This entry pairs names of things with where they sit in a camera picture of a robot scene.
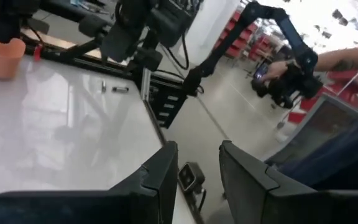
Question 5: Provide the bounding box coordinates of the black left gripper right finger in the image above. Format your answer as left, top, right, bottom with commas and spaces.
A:
218, 139, 280, 224

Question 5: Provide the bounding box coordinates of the person's hand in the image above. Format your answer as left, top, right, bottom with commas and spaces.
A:
261, 60, 295, 83

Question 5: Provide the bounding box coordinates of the person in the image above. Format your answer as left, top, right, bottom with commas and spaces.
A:
264, 48, 358, 191

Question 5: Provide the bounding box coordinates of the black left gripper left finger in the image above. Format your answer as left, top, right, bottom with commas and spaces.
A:
109, 141, 180, 224

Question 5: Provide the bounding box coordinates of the black table-level camera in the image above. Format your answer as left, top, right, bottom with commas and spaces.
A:
178, 161, 206, 195

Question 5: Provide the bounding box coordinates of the grey framed cabinet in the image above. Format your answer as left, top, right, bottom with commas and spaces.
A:
264, 93, 358, 166

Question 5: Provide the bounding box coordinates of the black camera cable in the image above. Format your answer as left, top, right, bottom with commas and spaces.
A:
196, 188, 208, 213

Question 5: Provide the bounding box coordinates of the red tag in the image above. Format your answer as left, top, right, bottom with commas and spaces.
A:
32, 43, 43, 62

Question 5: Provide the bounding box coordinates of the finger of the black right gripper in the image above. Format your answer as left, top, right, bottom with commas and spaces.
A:
57, 39, 104, 60

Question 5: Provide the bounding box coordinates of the person's forearm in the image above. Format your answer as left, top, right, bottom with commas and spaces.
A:
314, 46, 358, 73

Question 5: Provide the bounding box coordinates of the white building column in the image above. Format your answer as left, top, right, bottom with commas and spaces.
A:
185, 0, 241, 57

